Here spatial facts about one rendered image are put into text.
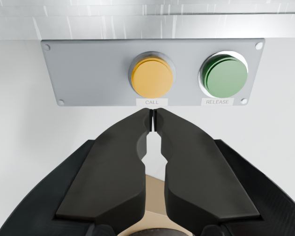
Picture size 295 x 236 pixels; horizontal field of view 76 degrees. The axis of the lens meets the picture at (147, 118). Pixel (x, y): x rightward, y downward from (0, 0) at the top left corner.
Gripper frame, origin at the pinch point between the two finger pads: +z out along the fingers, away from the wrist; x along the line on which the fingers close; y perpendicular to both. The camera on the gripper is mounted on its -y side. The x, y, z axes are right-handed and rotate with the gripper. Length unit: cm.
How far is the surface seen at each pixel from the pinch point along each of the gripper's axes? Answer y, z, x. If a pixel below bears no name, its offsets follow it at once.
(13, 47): -1.1, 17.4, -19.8
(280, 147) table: 17.3, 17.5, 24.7
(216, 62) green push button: -1.5, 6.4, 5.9
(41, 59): 0.6, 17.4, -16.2
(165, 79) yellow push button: -0.1, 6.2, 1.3
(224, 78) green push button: -0.1, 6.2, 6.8
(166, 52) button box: -2.3, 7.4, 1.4
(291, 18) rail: -5.0, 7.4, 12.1
